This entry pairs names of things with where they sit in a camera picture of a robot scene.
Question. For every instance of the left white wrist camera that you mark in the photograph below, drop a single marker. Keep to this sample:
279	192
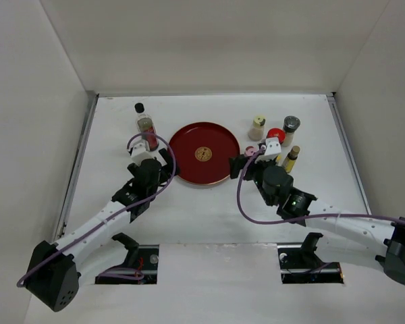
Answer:
139	151

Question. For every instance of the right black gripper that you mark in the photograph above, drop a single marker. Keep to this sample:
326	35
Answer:
236	165

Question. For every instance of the metal frame rail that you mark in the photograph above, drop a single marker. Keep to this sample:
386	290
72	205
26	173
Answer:
347	149
64	214

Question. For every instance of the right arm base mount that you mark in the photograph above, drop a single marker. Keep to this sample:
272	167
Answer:
299	264

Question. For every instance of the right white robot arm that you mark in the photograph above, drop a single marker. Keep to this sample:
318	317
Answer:
376	242

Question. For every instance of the right metal frame rail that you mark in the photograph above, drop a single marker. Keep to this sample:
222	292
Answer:
347	149

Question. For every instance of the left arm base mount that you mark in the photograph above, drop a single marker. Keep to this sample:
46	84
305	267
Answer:
139	267

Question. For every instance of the pink-capped spice shaker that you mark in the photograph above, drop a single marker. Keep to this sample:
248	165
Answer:
250	151

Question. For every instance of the grey-capped pepper shaker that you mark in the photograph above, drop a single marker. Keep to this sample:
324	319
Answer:
290	125

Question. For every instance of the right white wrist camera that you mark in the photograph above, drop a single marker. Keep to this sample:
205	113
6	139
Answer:
271	149

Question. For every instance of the yellow-capped spice shaker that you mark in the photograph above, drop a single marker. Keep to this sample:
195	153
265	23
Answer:
256	131

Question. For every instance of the tall black-capped sauce bottle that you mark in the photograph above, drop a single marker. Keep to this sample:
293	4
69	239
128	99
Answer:
146	126

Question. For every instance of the left metal frame rail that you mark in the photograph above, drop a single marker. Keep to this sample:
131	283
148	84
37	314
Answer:
64	214

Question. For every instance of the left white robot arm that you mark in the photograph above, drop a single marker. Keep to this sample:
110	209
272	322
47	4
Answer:
55	268

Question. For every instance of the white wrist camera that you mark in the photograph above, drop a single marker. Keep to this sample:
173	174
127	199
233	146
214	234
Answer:
139	151
271	149

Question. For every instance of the round red tray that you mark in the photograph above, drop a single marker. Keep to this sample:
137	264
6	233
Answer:
202	151

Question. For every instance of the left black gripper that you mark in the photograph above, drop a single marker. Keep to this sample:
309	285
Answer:
167	158

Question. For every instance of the red-lidded sauce jar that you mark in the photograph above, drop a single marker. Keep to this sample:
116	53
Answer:
276	133

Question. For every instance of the small gold-capped oil bottle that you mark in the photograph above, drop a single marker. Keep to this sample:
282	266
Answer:
290	159

